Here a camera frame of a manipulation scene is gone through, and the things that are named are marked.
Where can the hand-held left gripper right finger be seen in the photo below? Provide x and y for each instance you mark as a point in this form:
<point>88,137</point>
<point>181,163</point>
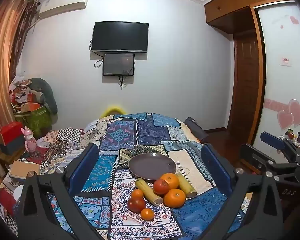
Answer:
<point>215,166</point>

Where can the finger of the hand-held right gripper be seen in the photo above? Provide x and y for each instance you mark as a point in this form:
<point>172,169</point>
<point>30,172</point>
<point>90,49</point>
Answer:
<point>271,140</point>
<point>255,156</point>

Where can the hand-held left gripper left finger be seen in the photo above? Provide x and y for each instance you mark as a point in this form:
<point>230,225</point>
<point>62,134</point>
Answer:
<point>85,166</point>

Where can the medium orange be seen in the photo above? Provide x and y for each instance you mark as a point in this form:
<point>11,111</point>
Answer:
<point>170,180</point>

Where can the large orange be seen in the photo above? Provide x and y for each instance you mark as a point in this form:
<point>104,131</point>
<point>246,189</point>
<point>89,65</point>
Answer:
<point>174,198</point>

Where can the red tomato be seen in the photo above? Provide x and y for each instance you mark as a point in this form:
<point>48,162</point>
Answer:
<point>136,205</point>
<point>161,187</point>

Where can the small mandarin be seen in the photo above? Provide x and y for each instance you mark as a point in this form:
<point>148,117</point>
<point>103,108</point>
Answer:
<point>137,193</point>
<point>147,214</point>

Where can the dark purple plate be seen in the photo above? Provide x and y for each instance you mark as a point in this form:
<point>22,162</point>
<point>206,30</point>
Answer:
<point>150,166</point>

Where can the dark cloth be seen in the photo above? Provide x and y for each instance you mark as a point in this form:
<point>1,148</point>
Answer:
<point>196,128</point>

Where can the cardboard box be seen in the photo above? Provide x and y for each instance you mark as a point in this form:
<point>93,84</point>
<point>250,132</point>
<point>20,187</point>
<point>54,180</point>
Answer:
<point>25,170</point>

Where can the pink plush rabbit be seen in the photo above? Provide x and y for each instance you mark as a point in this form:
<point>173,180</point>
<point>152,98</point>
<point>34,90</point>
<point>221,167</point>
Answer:
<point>29,142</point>

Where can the wooden wardrobe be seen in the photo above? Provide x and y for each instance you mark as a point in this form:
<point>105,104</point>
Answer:
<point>282,80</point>

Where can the yellow object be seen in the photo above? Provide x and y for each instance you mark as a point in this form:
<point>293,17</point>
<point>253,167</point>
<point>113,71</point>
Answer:
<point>112,110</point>

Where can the green bag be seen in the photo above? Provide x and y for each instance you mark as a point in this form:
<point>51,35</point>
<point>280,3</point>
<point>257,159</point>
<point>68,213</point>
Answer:
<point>38,120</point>

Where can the patchwork printed blanket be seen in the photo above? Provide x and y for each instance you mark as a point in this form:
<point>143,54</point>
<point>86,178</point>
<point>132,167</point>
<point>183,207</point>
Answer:
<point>145,135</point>

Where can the dark grey box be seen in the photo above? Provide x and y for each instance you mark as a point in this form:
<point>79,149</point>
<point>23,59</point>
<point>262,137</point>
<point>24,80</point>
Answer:
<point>12,147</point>

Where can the red box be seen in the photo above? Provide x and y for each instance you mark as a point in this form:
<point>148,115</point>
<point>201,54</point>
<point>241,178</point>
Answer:
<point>11,132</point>

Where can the grey plush toy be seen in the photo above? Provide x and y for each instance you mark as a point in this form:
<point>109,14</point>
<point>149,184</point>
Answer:
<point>43,90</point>

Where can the orange brown curtain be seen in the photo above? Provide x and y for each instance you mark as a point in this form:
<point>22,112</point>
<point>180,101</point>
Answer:
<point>7,62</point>

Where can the wooden overhead cabinet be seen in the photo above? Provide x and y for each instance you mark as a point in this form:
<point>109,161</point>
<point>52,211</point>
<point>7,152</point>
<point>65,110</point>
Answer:
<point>240,2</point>

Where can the white air conditioner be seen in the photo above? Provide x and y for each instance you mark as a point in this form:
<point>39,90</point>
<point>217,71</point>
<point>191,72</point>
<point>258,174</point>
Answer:
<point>62,5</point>

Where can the small black wall monitor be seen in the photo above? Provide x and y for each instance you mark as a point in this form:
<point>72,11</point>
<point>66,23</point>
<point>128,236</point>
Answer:
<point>118,64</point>

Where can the black wall television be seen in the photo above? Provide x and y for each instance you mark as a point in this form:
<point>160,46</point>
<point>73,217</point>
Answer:
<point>120,37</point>

